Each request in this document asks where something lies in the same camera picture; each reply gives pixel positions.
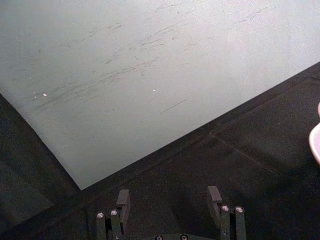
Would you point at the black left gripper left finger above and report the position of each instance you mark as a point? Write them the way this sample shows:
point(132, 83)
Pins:
point(123, 203)

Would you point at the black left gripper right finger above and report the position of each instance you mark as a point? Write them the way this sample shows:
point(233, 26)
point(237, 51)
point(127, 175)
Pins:
point(215, 203)

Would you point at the roll of white tape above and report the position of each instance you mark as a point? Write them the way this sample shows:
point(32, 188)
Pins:
point(315, 140)

